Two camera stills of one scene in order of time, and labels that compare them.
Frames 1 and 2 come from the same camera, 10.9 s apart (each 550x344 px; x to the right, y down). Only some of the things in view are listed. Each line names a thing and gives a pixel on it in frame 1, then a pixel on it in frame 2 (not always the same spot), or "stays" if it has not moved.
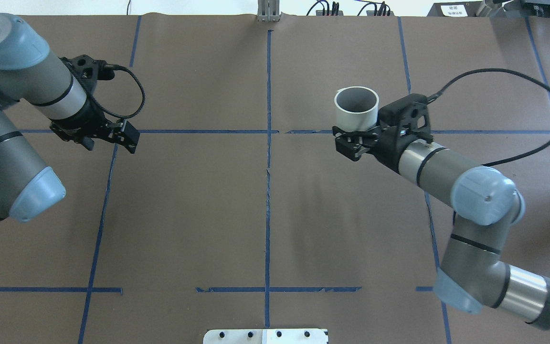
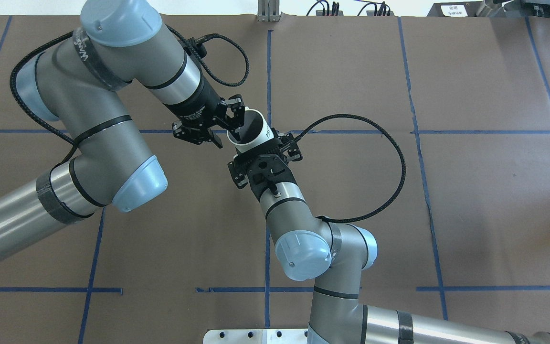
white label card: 453,10 stays
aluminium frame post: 269,10 stays
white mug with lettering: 356,108 -> 253,130
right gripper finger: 357,137 -> 288,143
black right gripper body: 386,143 -> 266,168
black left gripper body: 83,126 -> 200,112
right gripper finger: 353,145 -> 240,178
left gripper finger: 126,138 -> 195,135
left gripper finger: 125,130 -> 236,102
